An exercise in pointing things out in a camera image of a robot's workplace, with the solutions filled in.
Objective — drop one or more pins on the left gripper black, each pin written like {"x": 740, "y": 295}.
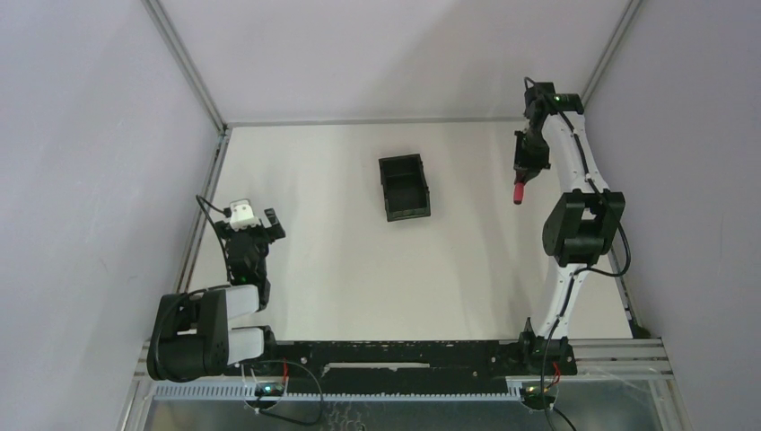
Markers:
{"x": 253, "y": 234}

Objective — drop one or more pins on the left controller circuit board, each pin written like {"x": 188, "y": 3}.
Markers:
{"x": 264, "y": 390}

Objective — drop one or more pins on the black plastic bin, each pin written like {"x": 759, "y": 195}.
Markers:
{"x": 404, "y": 187}

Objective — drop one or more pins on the right controller circuit board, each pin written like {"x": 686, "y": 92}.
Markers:
{"x": 536, "y": 398}

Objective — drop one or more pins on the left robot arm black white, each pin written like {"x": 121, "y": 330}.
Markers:
{"x": 193, "y": 335}

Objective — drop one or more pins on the controller circuit board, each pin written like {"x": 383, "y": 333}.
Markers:
{"x": 536, "y": 398}
{"x": 264, "y": 390}

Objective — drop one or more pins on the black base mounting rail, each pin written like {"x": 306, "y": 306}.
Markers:
{"x": 413, "y": 367}

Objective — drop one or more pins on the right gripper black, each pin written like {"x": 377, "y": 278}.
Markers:
{"x": 529, "y": 167}

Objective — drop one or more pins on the grey slotted cable duct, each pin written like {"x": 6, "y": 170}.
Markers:
{"x": 238, "y": 391}

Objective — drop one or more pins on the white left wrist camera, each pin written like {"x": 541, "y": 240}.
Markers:
{"x": 242, "y": 215}

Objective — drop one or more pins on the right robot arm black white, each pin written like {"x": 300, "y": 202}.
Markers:
{"x": 579, "y": 230}

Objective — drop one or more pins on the red handled screwdriver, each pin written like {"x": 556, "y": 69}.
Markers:
{"x": 518, "y": 192}

